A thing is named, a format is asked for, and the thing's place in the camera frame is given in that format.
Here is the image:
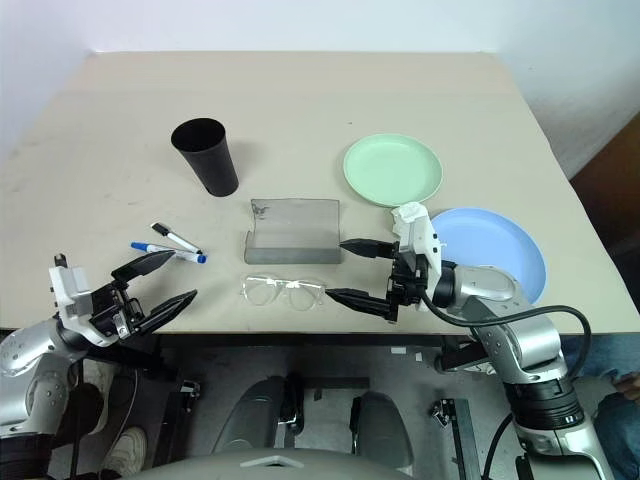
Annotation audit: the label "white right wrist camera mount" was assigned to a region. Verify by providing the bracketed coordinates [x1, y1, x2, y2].
[390, 201, 449, 282]

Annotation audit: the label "black plastic cup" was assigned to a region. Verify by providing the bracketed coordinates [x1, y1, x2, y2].
[170, 117, 240, 198]

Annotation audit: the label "blue round plate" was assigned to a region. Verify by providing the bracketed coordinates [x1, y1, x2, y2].
[428, 207, 548, 307]

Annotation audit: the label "white marker black cap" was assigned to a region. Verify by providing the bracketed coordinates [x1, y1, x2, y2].
[150, 222, 204, 255]

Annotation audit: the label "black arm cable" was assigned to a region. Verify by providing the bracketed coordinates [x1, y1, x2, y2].
[69, 359, 87, 480]
[418, 292, 594, 480]

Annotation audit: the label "dark grey rounded shape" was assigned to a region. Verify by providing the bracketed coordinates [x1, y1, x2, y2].
[351, 391, 415, 467]
[218, 376, 297, 457]

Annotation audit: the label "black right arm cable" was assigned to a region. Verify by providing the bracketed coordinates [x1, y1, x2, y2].
[418, 292, 594, 480]

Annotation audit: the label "white shoe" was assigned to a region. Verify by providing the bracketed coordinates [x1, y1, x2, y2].
[101, 426, 149, 474]

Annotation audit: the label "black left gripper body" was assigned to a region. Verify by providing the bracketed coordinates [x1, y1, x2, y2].
[89, 279, 149, 341]

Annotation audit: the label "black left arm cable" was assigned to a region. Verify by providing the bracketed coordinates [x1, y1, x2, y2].
[69, 359, 87, 480]

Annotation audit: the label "white marker blue cap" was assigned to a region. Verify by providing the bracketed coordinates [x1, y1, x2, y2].
[130, 241, 209, 265]

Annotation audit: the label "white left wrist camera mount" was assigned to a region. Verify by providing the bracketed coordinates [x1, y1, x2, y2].
[48, 253, 109, 347]

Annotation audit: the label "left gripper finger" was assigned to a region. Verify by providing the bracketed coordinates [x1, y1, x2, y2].
[137, 289, 199, 336]
[110, 250, 178, 283]

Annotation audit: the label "grey glasses case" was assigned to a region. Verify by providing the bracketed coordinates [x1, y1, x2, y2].
[242, 197, 345, 266]

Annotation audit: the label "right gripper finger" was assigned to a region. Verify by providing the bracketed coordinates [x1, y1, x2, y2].
[326, 287, 391, 318]
[338, 238, 397, 260]

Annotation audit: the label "grey robot torso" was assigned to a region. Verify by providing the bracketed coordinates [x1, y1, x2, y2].
[122, 451, 417, 480]

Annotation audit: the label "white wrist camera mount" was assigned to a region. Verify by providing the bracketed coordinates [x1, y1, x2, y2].
[48, 253, 109, 347]
[390, 201, 449, 282]

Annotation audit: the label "green round plate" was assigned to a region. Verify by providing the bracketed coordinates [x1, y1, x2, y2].
[342, 132, 445, 209]

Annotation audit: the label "person blue jeans leg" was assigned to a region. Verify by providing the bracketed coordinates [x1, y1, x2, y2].
[560, 333, 640, 480]

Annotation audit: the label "clear frame glasses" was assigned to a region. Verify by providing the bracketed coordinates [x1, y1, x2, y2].
[238, 272, 329, 313]

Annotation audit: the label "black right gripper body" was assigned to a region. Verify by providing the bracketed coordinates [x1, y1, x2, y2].
[384, 241, 432, 322]

